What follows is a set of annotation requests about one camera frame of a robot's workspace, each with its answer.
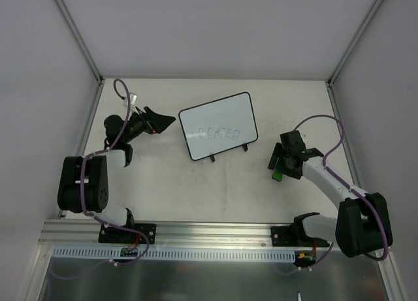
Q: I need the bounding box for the green whiteboard eraser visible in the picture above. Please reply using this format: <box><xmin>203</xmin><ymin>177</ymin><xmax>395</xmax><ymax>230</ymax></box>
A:
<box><xmin>272</xmin><ymin>170</ymin><xmax>283</xmax><ymax>182</ymax></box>

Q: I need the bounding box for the small black-framed whiteboard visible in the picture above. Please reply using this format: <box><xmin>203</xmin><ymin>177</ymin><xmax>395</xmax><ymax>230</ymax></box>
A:
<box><xmin>178</xmin><ymin>91</ymin><xmax>259</xmax><ymax>161</ymax></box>

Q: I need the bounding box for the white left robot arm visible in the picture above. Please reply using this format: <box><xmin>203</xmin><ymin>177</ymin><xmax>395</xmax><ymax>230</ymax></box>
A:
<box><xmin>57</xmin><ymin>106</ymin><xmax>176</xmax><ymax>242</ymax></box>

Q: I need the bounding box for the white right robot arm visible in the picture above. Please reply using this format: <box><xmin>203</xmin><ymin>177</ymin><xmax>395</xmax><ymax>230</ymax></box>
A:
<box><xmin>268</xmin><ymin>131</ymin><xmax>393</xmax><ymax>261</ymax></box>

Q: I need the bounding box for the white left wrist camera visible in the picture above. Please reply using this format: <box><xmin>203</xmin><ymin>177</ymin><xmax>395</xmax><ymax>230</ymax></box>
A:
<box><xmin>123</xmin><ymin>93</ymin><xmax>137</xmax><ymax>108</ymax></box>

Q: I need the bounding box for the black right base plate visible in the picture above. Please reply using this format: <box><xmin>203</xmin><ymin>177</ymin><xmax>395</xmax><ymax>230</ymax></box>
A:
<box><xmin>270</xmin><ymin>225</ymin><xmax>329</xmax><ymax>248</ymax></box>

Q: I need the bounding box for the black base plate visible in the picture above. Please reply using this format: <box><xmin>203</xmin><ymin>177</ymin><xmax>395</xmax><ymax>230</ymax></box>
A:
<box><xmin>270</xmin><ymin>225</ymin><xmax>329</xmax><ymax>248</ymax></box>
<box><xmin>98</xmin><ymin>223</ymin><xmax>157</xmax><ymax>245</ymax></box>

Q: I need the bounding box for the right aluminium frame post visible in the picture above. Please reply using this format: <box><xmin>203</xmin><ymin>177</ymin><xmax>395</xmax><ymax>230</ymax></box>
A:
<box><xmin>327</xmin><ymin>0</ymin><xmax>384</xmax><ymax>86</ymax></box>

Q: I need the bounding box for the aluminium frame post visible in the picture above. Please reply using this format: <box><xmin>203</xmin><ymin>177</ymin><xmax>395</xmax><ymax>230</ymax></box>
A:
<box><xmin>327</xmin><ymin>0</ymin><xmax>384</xmax><ymax>86</ymax></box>
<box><xmin>53</xmin><ymin>0</ymin><xmax>103</xmax><ymax>84</ymax></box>

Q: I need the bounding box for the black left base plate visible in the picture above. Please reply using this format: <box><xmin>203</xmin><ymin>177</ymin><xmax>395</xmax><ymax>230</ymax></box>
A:
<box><xmin>98</xmin><ymin>223</ymin><xmax>157</xmax><ymax>245</ymax></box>

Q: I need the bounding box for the left aluminium frame post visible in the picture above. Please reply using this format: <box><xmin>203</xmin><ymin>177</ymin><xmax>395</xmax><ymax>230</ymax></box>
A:
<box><xmin>53</xmin><ymin>0</ymin><xmax>103</xmax><ymax>84</ymax></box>

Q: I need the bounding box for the white slotted cable duct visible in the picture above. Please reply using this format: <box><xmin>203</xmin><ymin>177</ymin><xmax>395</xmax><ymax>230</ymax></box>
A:
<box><xmin>52</xmin><ymin>246</ymin><xmax>297</xmax><ymax>264</ymax></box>

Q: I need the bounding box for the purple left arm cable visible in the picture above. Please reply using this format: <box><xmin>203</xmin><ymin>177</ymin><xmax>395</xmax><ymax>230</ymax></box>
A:
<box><xmin>48</xmin><ymin>78</ymin><xmax>151</xmax><ymax>280</ymax></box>

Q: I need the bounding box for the aluminium mounting rail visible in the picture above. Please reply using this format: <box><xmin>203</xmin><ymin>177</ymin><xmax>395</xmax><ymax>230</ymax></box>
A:
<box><xmin>38</xmin><ymin>219</ymin><xmax>391</xmax><ymax>250</ymax></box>

